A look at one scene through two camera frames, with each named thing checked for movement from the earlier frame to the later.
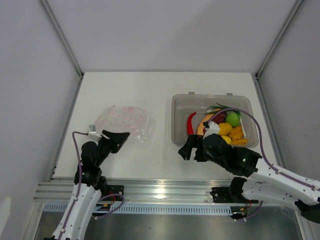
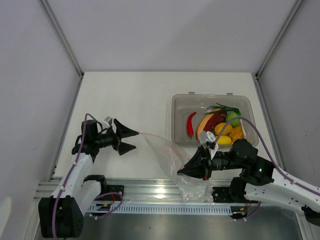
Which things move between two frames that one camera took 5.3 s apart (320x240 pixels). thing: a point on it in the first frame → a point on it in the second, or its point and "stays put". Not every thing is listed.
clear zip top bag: x=140 y=124 → x=193 y=189
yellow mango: x=227 y=139 stays put
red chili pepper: x=189 y=127 stays put
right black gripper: x=192 y=142 → x=200 y=165
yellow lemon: x=225 y=128 stays put
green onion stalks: x=220 y=107 stays put
